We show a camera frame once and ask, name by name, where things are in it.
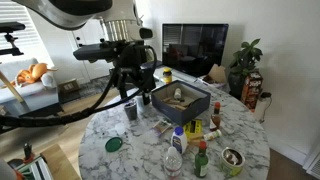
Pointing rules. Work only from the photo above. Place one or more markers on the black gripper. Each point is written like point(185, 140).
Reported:
point(133, 60)

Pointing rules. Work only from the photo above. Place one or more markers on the clear plastic measuring spoon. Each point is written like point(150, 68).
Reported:
point(119, 128)

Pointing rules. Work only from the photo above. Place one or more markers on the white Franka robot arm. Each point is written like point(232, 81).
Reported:
point(66, 11)

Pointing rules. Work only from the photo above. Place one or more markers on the clear cup with dark powder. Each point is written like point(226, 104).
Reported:
point(140, 105)

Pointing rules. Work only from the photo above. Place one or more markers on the clear cup with brown beans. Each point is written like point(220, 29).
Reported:
point(130, 111)

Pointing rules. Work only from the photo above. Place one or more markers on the small wooden block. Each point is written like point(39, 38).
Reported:
point(196, 140)
point(166, 99)
point(178, 106)

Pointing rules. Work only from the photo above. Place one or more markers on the yellow lid vitamin jar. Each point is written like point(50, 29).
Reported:
point(167, 76)

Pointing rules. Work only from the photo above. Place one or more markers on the patterned floor rug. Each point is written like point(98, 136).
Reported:
point(96, 86)

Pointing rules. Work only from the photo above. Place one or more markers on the purple topped snack packet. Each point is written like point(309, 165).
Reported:
point(161, 127)

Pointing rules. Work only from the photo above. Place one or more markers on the navy cardboard box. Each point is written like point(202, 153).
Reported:
point(181, 115)

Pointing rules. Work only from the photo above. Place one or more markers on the white television stand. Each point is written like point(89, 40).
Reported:
point(186, 77)

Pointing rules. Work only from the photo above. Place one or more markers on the white door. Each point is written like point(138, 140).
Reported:
point(88, 53)

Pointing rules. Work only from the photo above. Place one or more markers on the small cardboard floor box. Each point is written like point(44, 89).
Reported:
point(69, 86)

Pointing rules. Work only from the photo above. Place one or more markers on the white bottle blue cap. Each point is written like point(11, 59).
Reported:
point(179, 141)

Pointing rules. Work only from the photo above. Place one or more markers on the black flat screen television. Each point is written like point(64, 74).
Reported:
point(195, 50)

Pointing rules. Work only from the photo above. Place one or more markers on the clear plastic water bottle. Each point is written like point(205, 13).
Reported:
point(173, 165)

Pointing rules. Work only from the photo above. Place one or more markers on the open brown cardboard box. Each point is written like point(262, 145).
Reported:
point(215, 75)

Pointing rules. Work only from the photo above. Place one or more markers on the hot sauce bottle red cap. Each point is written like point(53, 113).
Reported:
point(215, 118)

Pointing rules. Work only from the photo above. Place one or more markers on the small white spice bottle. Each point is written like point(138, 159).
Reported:
point(212, 135)

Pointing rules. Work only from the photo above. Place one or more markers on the green glass bottle red cap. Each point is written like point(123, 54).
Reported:
point(201, 163)

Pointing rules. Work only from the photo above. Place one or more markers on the orange plush toy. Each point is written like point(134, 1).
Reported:
point(31, 74)

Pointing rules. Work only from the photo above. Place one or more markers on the grey sofa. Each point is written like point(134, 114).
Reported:
point(30, 95)

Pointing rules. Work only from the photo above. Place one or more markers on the green potted plant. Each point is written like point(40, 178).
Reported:
point(245, 60)

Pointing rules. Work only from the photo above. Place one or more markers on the orange Jenga box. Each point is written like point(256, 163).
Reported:
point(251, 90)

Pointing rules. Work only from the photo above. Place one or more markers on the open tin can green label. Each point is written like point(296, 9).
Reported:
point(232, 163)

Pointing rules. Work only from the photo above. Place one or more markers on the black red clamp tool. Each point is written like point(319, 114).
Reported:
point(28, 153)

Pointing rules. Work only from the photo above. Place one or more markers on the tan wooden pole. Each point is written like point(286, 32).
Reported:
point(11, 87)

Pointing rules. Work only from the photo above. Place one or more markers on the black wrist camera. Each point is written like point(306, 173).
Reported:
point(95, 52)

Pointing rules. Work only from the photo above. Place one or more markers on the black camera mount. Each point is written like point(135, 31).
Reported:
point(10, 28)

